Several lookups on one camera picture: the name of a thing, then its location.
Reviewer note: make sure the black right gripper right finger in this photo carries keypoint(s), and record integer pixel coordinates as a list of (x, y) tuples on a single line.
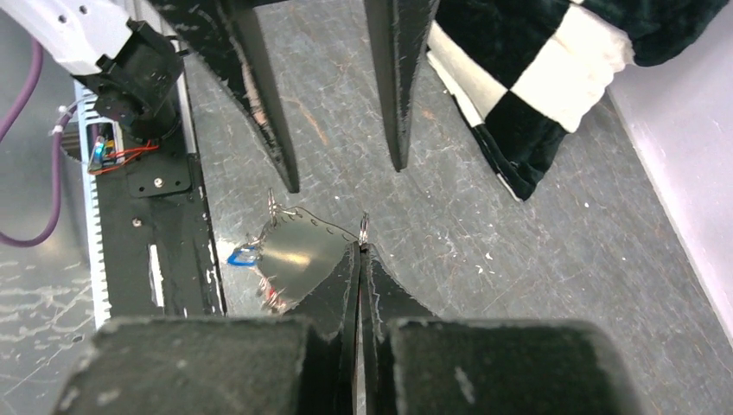
[(382, 299)]

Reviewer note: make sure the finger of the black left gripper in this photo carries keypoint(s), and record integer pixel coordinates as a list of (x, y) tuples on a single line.
[(226, 36), (398, 32)]

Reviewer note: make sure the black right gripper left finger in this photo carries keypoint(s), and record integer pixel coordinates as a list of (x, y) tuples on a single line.
[(328, 379)]

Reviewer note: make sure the silver metal keyring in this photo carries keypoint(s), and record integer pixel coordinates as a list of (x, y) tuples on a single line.
[(364, 226)]

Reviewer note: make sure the blue capped key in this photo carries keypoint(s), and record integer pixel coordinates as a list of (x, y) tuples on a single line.
[(243, 256)]

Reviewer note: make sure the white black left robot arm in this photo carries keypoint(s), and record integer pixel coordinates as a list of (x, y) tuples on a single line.
[(132, 68)]

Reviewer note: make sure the black white checkered pillow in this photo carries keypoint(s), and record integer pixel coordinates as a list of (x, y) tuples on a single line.
[(524, 73)]

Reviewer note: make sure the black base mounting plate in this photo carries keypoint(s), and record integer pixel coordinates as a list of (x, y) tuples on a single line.
[(157, 242)]

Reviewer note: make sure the white slotted cable duct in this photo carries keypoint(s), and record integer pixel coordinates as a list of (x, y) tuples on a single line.
[(86, 116)]

